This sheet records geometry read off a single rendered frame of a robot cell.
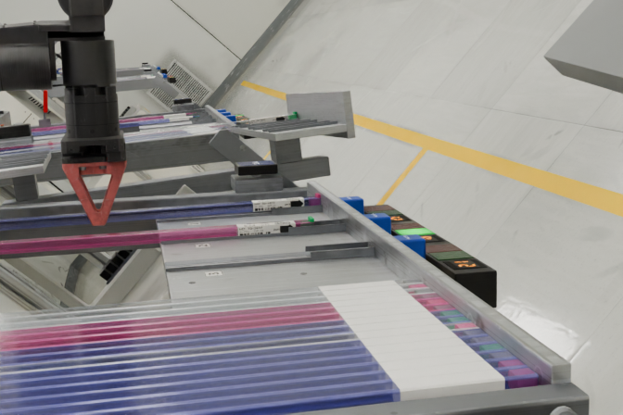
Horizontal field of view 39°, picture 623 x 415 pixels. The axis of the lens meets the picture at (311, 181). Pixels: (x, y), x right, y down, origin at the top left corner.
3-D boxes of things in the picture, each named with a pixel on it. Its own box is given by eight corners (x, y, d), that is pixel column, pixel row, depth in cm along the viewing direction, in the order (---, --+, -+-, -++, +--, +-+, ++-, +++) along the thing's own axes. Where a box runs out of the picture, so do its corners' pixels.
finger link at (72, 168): (66, 232, 95) (60, 144, 94) (69, 219, 102) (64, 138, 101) (130, 227, 97) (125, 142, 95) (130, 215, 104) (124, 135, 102)
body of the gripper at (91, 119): (61, 158, 92) (56, 88, 91) (67, 148, 102) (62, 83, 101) (124, 156, 93) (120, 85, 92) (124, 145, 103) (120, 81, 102)
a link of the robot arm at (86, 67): (115, 29, 94) (111, 31, 99) (47, 31, 92) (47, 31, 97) (119, 94, 95) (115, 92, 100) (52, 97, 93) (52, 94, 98)
